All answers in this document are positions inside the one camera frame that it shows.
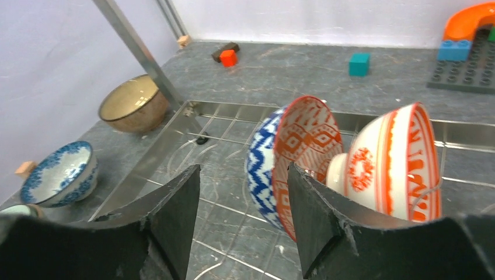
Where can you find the blue toy brick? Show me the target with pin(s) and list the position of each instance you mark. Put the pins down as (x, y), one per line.
(450, 50)

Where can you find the white blue floral bowl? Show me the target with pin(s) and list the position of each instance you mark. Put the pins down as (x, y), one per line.
(65, 176)

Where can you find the orange arch block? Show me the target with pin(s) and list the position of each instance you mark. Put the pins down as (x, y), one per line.
(464, 24)

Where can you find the brown block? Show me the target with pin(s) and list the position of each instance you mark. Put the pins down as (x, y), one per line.
(229, 46)

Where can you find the wooden cube at left edge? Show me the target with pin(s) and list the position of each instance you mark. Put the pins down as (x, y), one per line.
(25, 169)

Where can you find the celadon green bowl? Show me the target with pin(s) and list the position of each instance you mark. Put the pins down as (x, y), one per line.
(23, 209)

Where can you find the copper bowl with floral motif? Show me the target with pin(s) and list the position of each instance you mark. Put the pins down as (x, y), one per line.
(135, 106)

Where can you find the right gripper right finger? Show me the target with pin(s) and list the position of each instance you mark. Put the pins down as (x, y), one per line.
(340, 239)

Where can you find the pink patterned bowl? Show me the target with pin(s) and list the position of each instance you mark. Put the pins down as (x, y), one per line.
(304, 132)

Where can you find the red white patterned bowl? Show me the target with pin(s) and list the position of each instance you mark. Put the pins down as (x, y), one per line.
(392, 166)

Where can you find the small red block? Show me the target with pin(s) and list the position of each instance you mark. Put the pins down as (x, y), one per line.
(228, 58)

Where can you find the small teal block behind rack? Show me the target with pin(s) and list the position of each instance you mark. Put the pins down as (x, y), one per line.
(359, 64)

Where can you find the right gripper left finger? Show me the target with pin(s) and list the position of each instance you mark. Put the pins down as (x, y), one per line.
(149, 238)

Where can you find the grey building baseplate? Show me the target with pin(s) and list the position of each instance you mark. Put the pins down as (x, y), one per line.
(476, 75)

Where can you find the green block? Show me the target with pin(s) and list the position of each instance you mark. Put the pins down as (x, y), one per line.
(491, 36)

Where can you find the wooden cube at corner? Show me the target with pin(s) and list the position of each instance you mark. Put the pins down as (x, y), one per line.
(183, 41)

